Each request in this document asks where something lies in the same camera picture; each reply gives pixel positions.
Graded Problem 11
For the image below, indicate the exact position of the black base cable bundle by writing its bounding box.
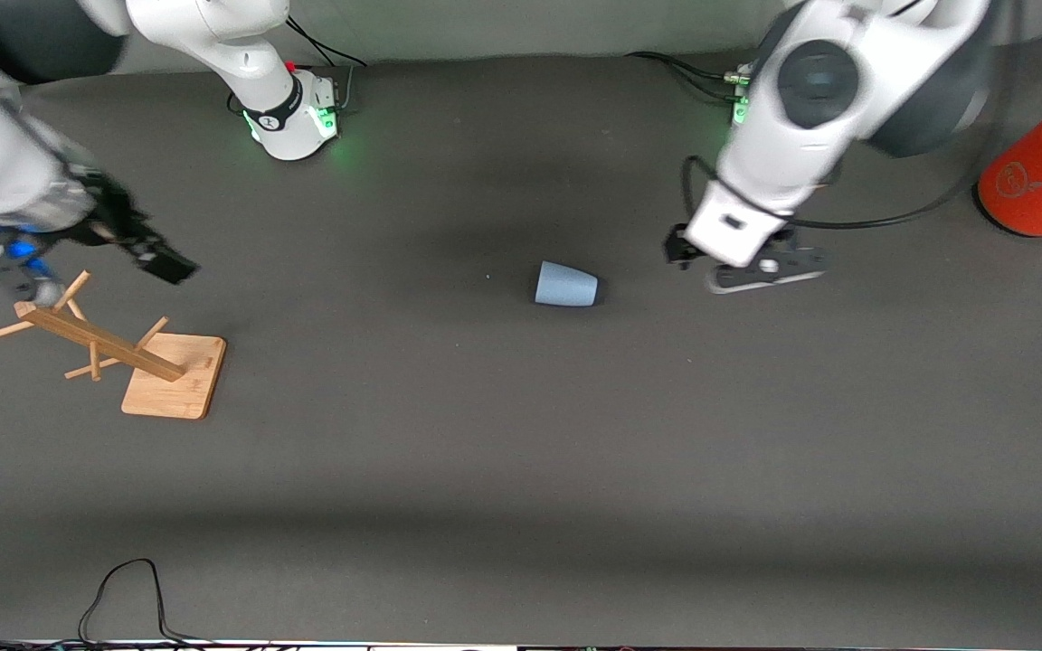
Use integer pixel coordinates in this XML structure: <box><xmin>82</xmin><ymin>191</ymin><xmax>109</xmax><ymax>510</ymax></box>
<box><xmin>286</xmin><ymin>14</ymin><xmax>370</xmax><ymax>114</ymax></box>
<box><xmin>625</xmin><ymin>52</ymin><xmax>750</xmax><ymax>102</ymax></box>

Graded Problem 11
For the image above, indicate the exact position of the orange can with grey lid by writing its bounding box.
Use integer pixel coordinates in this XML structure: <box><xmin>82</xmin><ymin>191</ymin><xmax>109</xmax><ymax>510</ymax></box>
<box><xmin>976</xmin><ymin>89</ymin><xmax>1042</xmax><ymax>238</ymax></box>

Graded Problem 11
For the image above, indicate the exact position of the light blue cup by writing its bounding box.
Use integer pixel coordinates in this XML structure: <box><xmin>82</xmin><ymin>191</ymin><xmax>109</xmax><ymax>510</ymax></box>
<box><xmin>535</xmin><ymin>260</ymin><xmax>601</xmax><ymax>308</ymax></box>

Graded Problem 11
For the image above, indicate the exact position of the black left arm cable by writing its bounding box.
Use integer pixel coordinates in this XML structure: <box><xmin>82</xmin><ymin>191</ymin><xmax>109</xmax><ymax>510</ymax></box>
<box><xmin>681</xmin><ymin>0</ymin><xmax>1028</xmax><ymax>232</ymax></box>

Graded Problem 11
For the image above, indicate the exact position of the wooden mug tree stand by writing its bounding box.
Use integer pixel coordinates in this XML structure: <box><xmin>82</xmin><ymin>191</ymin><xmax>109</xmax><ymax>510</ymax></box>
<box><xmin>0</xmin><ymin>269</ymin><xmax>228</xmax><ymax>421</ymax></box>

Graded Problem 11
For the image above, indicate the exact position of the thin black cable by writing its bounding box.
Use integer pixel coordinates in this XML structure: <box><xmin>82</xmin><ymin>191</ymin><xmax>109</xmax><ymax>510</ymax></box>
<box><xmin>78</xmin><ymin>558</ymin><xmax>214</xmax><ymax>647</ymax></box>

